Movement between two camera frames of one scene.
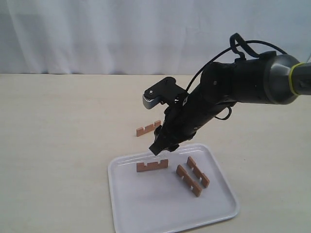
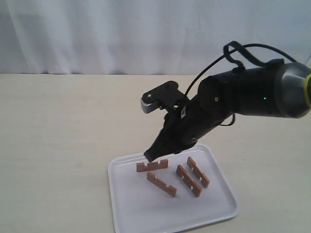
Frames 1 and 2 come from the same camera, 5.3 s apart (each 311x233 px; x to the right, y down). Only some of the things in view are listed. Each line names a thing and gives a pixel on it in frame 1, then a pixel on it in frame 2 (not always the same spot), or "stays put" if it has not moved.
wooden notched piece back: (140, 131) -> (170, 190)
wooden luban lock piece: (142, 167) stays put
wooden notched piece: (196, 187) stays put
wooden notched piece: (205, 180) stays put
